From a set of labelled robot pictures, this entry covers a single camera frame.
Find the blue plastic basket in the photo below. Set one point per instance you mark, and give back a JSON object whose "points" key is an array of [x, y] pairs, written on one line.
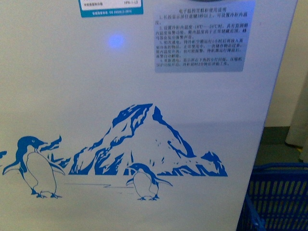
{"points": [[276, 198]]}

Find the blue energy label sticker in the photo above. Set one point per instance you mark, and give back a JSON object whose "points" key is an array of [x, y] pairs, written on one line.
{"points": [[103, 8]]}

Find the grey instruction sticker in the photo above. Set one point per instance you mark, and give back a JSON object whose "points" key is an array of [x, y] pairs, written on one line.
{"points": [[202, 36]]}

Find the white chest freezer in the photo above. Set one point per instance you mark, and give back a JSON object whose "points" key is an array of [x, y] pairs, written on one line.
{"points": [[92, 138]]}

